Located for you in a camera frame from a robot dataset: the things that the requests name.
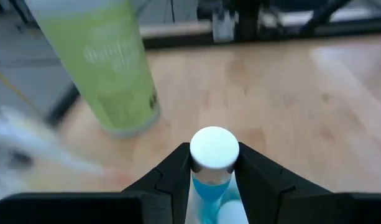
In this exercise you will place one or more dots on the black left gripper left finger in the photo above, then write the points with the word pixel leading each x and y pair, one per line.
pixel 159 193

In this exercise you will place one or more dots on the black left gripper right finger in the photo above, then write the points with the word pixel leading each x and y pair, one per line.
pixel 271 193

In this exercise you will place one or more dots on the white-capped blue toothpaste tube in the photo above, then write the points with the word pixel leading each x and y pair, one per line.
pixel 213 146

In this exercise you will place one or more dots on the orange clear toothbrush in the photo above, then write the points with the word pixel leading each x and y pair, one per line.
pixel 84 165

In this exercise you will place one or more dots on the green cylindrical canister white lid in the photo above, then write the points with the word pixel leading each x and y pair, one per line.
pixel 109 71

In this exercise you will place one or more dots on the black aluminium table frame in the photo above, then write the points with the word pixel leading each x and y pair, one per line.
pixel 177 40

